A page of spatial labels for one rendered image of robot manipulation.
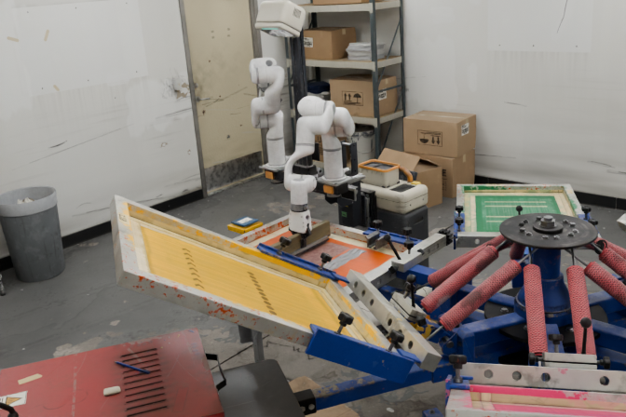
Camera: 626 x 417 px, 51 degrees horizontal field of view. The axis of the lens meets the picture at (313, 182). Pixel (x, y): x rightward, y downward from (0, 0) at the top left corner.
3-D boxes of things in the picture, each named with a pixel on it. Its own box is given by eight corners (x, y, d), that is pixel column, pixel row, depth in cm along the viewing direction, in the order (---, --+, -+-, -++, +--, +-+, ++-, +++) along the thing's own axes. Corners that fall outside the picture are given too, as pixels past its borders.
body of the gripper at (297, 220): (313, 207, 289) (314, 231, 292) (296, 203, 296) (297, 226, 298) (302, 210, 283) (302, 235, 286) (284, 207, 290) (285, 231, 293)
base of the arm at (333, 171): (337, 171, 349) (335, 143, 344) (355, 175, 340) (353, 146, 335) (316, 179, 338) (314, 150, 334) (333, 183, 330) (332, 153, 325)
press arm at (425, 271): (396, 277, 257) (395, 265, 255) (404, 272, 261) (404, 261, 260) (434, 289, 246) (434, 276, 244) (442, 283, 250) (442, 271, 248)
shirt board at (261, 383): (146, 504, 169) (142, 479, 167) (136, 413, 206) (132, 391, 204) (582, 381, 206) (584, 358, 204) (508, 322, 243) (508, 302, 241)
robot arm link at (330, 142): (324, 146, 340) (322, 115, 335) (348, 146, 335) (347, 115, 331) (319, 151, 331) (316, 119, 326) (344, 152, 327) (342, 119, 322)
